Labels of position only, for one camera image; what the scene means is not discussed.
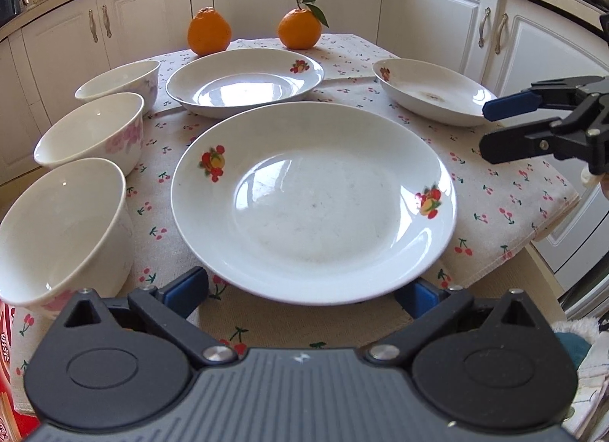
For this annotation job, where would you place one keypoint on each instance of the medium white fruit-print plate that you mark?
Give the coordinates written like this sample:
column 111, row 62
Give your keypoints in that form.
column 247, row 85

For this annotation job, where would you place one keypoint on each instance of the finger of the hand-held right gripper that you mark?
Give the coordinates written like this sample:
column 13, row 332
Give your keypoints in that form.
column 509, row 106
column 514, row 144

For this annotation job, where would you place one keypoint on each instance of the white bowl pink floral print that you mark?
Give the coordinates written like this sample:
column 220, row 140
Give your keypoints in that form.
column 90, row 132

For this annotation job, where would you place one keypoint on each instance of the orange without leaf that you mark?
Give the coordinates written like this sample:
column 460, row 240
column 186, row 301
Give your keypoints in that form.
column 209, row 32

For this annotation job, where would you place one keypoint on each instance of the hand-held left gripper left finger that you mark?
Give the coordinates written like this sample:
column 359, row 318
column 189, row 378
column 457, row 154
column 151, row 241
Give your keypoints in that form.
column 185, row 292

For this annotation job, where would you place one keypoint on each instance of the large white fruit-print plate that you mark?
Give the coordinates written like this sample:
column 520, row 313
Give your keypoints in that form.
column 309, row 204

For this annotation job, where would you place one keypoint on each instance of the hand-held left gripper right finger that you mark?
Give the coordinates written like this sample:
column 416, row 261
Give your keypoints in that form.
column 418, row 299

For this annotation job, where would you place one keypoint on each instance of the white bowl purple floral print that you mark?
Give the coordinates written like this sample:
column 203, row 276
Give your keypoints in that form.
column 119, row 80

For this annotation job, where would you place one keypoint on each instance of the cherry-print tablecloth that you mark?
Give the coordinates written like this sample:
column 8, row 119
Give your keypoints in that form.
column 476, row 185

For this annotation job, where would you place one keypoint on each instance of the orange with green leaves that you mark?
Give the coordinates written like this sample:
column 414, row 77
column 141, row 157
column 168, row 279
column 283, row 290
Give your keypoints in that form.
column 299, row 28

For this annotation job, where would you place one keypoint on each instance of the small white fruit-print plate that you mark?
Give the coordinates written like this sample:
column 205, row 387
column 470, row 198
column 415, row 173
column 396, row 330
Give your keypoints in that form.
column 428, row 90

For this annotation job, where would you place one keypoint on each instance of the plain white bowl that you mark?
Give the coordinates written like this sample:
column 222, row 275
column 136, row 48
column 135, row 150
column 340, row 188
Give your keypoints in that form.
column 62, row 232

